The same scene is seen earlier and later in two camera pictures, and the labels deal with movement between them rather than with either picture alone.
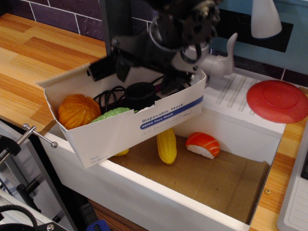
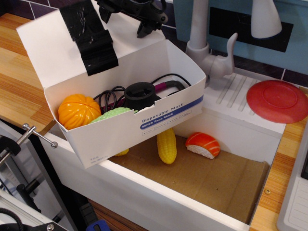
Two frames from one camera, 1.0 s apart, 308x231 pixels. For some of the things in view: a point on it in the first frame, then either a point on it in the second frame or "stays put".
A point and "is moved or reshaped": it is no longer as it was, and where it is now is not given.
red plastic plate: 277,101 stays put
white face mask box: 92,112 is moved or reshaped
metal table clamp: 8,147 stays put
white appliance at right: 294,217 stays put
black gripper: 153,47 → 150,10
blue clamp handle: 99,225 stays put
